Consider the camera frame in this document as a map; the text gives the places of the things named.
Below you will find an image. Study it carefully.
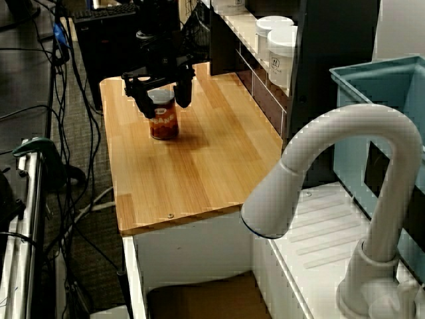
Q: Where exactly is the black side panel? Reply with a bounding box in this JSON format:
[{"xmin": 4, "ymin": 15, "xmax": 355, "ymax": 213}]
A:
[{"xmin": 209, "ymin": 0, "xmax": 238, "ymax": 76}]

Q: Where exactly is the thin black pole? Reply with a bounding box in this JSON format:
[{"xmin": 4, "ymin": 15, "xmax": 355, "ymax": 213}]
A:
[{"xmin": 116, "ymin": 270, "xmax": 134, "ymax": 319}]

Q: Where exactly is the white power cable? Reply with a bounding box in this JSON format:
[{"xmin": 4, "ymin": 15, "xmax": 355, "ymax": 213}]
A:
[{"xmin": 66, "ymin": 185, "xmax": 117, "ymax": 240}]

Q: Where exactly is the teal plastic bin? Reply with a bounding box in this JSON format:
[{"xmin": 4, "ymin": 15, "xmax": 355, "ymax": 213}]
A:
[{"xmin": 329, "ymin": 55, "xmax": 425, "ymax": 285}]

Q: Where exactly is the aluminium frame rail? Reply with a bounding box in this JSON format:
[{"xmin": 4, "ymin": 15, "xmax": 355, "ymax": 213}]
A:
[{"xmin": 0, "ymin": 151, "xmax": 46, "ymax": 319}]

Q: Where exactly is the white shelf ledge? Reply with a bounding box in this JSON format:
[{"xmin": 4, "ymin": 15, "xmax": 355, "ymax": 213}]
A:
[{"xmin": 212, "ymin": 9, "xmax": 296, "ymax": 97}]

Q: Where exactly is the plain white lidded jar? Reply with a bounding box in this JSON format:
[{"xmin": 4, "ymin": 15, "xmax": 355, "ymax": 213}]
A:
[{"xmin": 255, "ymin": 15, "xmax": 295, "ymax": 64}]

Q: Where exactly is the white toy sink unit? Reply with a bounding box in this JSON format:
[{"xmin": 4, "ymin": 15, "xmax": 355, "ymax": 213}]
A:
[{"xmin": 122, "ymin": 181, "xmax": 425, "ymax": 319}]

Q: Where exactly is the dark shelf post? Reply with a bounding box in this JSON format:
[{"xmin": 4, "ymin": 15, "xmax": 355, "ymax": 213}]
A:
[{"xmin": 288, "ymin": 0, "xmax": 381, "ymax": 187}]

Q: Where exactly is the black metal bracket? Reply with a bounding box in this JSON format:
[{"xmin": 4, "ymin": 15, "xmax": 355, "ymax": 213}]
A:
[{"xmin": 0, "ymin": 165, "xmax": 26, "ymax": 230}]

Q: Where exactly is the black keyboard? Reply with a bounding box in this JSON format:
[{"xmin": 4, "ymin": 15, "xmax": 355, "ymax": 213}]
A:
[{"xmin": 72, "ymin": 3, "xmax": 140, "ymax": 19}]

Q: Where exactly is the dark tiled backsplash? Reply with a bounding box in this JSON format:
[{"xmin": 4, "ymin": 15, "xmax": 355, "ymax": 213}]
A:
[{"xmin": 235, "ymin": 49, "xmax": 287, "ymax": 137}]

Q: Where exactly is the dark grey desk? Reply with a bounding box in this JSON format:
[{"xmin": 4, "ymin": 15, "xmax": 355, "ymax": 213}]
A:
[{"xmin": 0, "ymin": 0, "xmax": 56, "ymax": 140}]

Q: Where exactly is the white jar with logo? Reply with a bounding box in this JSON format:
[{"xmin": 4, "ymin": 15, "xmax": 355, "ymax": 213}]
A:
[{"xmin": 267, "ymin": 27, "xmax": 299, "ymax": 88}]

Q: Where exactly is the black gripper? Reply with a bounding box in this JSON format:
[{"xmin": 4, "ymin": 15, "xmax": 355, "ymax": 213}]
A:
[{"xmin": 121, "ymin": 31, "xmax": 197, "ymax": 119}]

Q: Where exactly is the blue tape piece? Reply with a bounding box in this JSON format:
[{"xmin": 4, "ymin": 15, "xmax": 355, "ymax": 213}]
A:
[{"xmin": 52, "ymin": 22, "xmax": 70, "ymax": 46}]

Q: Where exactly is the orange beans can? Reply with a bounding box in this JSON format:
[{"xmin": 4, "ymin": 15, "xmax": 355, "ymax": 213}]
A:
[{"xmin": 147, "ymin": 88, "xmax": 180, "ymax": 141}]

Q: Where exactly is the green clamp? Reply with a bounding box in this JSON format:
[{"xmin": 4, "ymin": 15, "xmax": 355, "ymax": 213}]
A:
[{"xmin": 12, "ymin": 136, "xmax": 67, "ymax": 190}]

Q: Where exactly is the black computer tower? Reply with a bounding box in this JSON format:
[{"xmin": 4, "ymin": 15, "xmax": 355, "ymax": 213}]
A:
[{"xmin": 73, "ymin": 3, "xmax": 182, "ymax": 110}]

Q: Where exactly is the grey toy faucet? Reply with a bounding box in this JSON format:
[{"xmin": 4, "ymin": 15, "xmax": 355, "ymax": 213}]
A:
[{"xmin": 241, "ymin": 104, "xmax": 423, "ymax": 319}]

